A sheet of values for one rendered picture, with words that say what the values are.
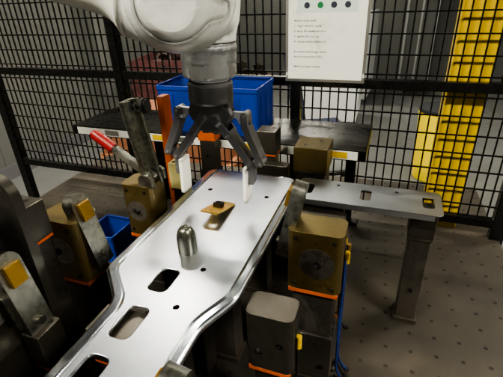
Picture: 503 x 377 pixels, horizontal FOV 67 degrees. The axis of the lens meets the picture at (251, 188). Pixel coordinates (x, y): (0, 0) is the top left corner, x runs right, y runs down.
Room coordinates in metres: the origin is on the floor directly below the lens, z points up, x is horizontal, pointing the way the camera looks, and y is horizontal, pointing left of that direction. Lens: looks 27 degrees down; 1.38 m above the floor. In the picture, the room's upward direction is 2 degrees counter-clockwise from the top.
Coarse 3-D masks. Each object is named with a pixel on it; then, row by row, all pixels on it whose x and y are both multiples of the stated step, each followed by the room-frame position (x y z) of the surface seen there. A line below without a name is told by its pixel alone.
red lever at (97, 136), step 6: (96, 132) 0.73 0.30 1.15; (96, 138) 0.72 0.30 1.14; (102, 138) 0.72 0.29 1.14; (108, 138) 0.73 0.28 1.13; (102, 144) 0.72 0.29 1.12; (108, 144) 0.72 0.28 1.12; (114, 144) 0.72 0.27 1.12; (108, 150) 0.72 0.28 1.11; (114, 150) 0.71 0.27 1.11; (120, 150) 0.71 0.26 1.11; (120, 156) 0.71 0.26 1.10; (126, 156) 0.71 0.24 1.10; (132, 156) 0.72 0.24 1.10; (126, 162) 0.70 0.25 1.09; (132, 162) 0.70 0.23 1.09; (138, 168) 0.69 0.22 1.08; (156, 174) 0.69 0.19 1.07
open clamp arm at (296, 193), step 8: (296, 184) 0.52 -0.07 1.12; (304, 184) 0.52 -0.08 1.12; (288, 192) 0.53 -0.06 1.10; (296, 192) 0.52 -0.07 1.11; (304, 192) 0.51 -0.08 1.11; (288, 200) 0.53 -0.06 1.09; (296, 200) 0.51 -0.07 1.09; (304, 200) 0.54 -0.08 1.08; (288, 208) 0.52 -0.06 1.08; (296, 208) 0.51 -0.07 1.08; (288, 216) 0.52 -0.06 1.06; (296, 216) 0.51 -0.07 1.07; (288, 224) 0.52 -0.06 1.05; (280, 240) 0.52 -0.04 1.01; (280, 248) 0.52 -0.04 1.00
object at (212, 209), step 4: (216, 200) 0.66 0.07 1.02; (212, 204) 0.66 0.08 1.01; (216, 204) 0.64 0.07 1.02; (220, 204) 0.64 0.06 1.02; (224, 204) 0.66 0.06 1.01; (228, 204) 0.66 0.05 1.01; (232, 204) 0.67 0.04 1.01; (204, 208) 0.63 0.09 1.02; (208, 208) 0.63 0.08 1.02; (212, 208) 0.63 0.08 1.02; (216, 208) 0.63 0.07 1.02; (220, 208) 0.64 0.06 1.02; (224, 208) 0.64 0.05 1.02; (228, 208) 0.64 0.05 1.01; (208, 212) 0.61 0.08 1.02; (212, 212) 0.61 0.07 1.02; (216, 212) 0.60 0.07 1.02; (220, 212) 0.61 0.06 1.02
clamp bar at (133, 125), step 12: (120, 108) 0.69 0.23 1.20; (132, 108) 0.69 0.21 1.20; (144, 108) 0.68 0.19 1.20; (132, 120) 0.68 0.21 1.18; (144, 120) 0.71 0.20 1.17; (132, 132) 0.68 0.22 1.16; (144, 132) 0.71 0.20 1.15; (132, 144) 0.68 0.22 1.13; (144, 144) 0.70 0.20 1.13; (144, 156) 0.68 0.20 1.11; (144, 168) 0.68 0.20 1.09; (156, 168) 0.70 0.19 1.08
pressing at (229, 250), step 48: (192, 192) 0.73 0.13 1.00; (240, 192) 0.73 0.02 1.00; (144, 240) 0.56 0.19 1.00; (240, 240) 0.55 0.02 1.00; (144, 288) 0.44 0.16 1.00; (192, 288) 0.43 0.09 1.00; (240, 288) 0.43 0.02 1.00; (96, 336) 0.35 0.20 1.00; (144, 336) 0.35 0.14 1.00; (192, 336) 0.35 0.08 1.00
